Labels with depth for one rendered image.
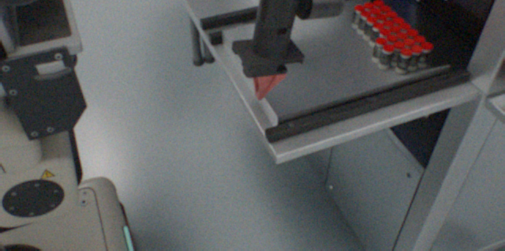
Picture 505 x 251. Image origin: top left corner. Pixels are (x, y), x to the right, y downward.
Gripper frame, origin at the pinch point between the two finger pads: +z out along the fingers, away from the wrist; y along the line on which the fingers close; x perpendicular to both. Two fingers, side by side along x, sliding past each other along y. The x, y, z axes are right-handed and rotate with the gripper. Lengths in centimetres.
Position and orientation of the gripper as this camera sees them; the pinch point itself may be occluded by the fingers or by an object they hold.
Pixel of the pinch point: (259, 94)
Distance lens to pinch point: 80.8
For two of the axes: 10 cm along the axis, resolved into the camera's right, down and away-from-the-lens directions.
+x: -3.9, -6.4, 6.6
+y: 9.1, -1.5, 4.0
